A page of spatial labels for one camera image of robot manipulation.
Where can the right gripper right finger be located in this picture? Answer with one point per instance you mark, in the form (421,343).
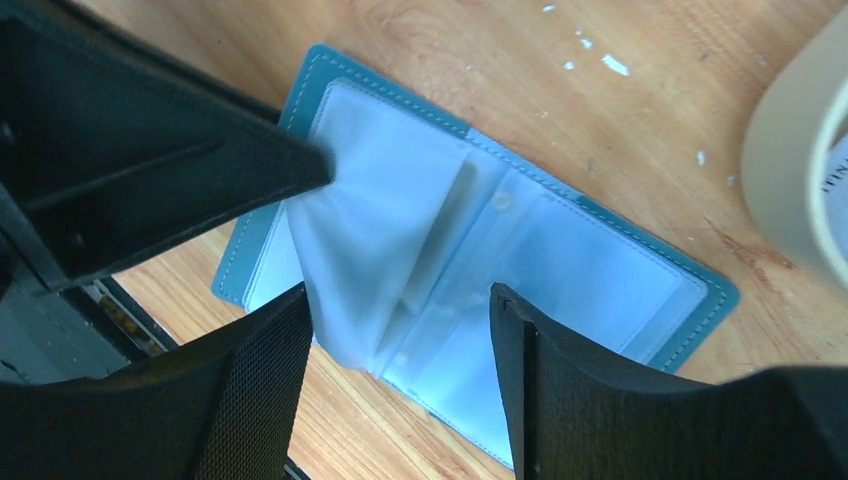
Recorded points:
(576,410)

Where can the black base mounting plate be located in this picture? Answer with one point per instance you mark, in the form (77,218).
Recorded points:
(90,331)

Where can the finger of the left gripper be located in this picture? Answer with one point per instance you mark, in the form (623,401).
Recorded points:
(113,152)

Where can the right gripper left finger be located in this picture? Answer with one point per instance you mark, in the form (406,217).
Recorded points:
(219,407)

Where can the white card in tray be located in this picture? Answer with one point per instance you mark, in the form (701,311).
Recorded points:
(834,191)

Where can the blue card holder wallet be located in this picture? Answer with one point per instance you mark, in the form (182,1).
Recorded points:
(423,216)

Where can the beige oval tray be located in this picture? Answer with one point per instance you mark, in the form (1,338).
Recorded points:
(785,152)

